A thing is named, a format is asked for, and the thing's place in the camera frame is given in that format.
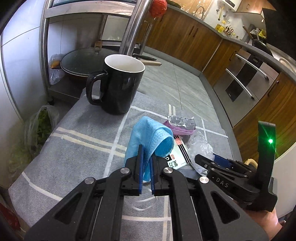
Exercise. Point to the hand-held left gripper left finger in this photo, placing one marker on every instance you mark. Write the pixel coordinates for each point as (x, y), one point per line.
(140, 171)

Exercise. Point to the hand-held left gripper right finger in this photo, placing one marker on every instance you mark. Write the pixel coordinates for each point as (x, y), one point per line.
(152, 176)

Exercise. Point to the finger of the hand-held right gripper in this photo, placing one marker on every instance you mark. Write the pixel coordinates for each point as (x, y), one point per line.
(223, 161)
(208, 165)

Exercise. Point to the teal bin with yellow rim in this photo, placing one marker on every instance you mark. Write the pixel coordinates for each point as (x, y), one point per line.
(252, 162)

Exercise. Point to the blue face mask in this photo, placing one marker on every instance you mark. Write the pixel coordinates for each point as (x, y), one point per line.
(150, 134)

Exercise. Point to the person's right forearm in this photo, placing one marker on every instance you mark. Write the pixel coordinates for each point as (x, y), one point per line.
(261, 220)

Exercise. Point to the red white printed packet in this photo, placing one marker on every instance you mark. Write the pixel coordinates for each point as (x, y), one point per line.
(179, 155)

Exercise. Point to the purple foil wrapper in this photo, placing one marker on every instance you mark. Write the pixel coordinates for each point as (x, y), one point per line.
(182, 124)

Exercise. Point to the grey checked cloth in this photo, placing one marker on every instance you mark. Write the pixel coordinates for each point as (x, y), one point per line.
(81, 148)

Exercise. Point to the stainless steel oven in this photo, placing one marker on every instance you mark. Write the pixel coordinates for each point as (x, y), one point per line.
(245, 78)

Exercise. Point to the black mug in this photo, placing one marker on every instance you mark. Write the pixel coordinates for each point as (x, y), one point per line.
(118, 88)

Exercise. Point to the bag of green vegetables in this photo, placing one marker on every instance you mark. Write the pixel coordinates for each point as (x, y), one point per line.
(34, 132)

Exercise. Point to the white plate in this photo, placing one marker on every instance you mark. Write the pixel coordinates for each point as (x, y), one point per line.
(285, 60)

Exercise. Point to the wok with glass lid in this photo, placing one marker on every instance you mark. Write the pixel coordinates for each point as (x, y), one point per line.
(85, 60)

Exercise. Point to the black wok on stove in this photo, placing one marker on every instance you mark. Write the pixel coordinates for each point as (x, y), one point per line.
(257, 39)

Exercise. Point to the knife block with scissors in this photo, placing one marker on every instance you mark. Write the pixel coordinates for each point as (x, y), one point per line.
(229, 32)

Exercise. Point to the wooden kitchen cabinets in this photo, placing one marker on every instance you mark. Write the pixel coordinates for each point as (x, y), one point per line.
(185, 34)

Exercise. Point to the small clear plastic bag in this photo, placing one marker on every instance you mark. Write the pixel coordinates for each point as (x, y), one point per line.
(55, 69)

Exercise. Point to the yellow box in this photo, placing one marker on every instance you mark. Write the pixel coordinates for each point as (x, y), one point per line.
(220, 27)

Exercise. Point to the grey kitchen countertop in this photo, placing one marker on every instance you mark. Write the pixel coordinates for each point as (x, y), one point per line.
(208, 24)

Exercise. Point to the red box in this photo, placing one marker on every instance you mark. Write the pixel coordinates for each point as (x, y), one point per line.
(9, 217)

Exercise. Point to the metal shelf rack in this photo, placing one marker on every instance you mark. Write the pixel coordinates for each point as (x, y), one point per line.
(136, 25)

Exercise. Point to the kitchen faucet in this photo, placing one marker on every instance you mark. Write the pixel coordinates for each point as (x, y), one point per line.
(199, 11)

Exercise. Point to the red plastic bag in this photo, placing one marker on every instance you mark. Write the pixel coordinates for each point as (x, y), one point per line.
(158, 8)

